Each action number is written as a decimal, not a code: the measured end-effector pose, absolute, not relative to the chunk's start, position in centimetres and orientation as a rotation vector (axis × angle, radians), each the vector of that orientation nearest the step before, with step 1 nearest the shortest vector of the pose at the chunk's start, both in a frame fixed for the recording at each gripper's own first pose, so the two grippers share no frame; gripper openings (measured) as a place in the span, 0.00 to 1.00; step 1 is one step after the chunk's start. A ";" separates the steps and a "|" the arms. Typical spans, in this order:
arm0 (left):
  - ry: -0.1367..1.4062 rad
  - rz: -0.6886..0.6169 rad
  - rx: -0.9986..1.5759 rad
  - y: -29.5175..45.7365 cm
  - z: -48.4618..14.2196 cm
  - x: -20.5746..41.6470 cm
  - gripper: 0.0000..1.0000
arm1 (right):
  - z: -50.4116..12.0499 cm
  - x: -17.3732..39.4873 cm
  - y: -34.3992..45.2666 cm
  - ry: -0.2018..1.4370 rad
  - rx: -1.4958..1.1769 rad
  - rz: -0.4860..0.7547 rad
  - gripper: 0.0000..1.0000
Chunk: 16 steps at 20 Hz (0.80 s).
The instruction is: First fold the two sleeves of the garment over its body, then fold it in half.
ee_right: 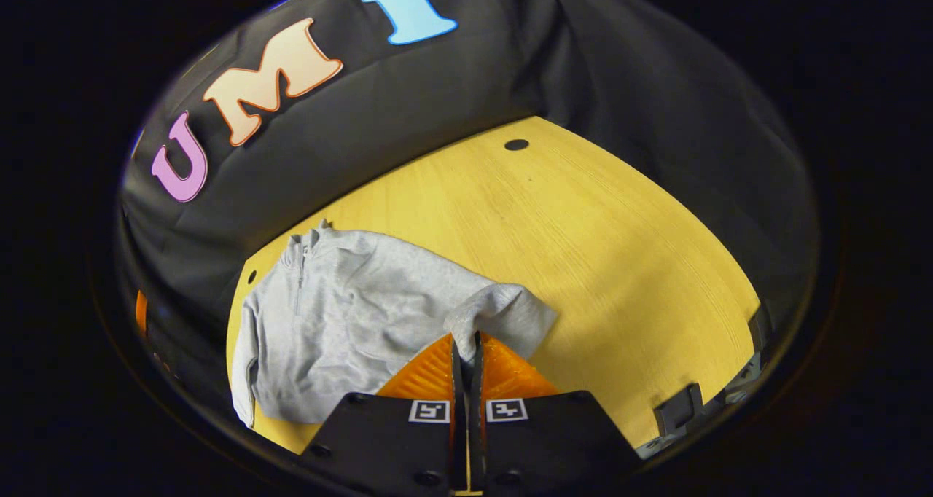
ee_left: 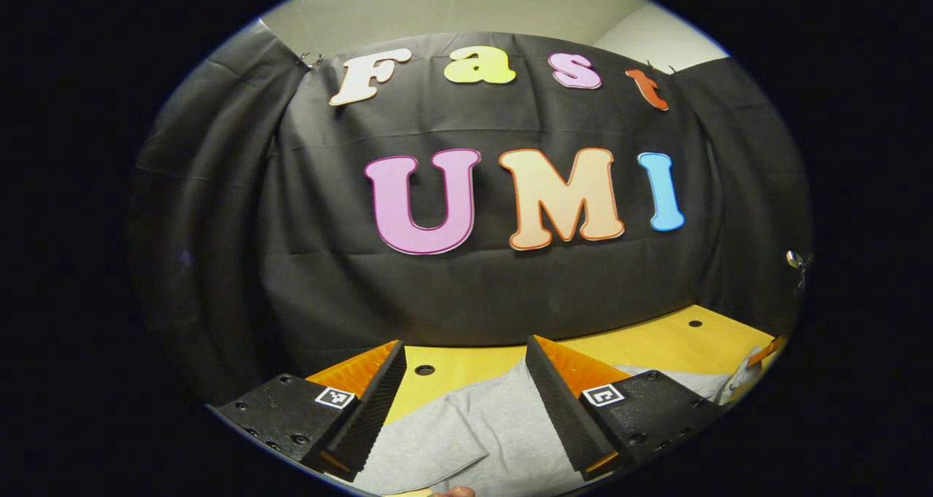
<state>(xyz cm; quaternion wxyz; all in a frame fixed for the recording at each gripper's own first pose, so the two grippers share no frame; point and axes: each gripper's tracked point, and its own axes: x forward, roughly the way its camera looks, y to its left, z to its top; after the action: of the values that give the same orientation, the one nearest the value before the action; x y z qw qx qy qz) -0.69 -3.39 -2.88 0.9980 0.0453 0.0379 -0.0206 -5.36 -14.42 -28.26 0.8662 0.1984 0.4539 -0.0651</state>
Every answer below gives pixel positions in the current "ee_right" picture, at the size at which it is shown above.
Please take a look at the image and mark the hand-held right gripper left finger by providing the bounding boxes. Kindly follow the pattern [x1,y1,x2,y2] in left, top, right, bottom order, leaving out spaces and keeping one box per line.
[299,333,467,497]

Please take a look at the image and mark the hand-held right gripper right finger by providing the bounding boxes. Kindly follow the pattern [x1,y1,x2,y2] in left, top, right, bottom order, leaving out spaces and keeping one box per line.
[469,332,642,497]

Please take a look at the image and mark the grey zip-neck sweatshirt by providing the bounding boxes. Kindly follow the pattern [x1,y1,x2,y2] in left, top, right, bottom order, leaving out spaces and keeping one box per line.
[230,219,561,428]

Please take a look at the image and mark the black backdrop cloth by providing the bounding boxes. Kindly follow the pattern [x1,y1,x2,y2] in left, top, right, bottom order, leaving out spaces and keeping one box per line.
[117,0,821,425]

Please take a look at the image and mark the black table edge bracket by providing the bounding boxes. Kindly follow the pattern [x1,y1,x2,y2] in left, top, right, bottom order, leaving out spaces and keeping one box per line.
[654,383,704,436]
[747,304,773,353]

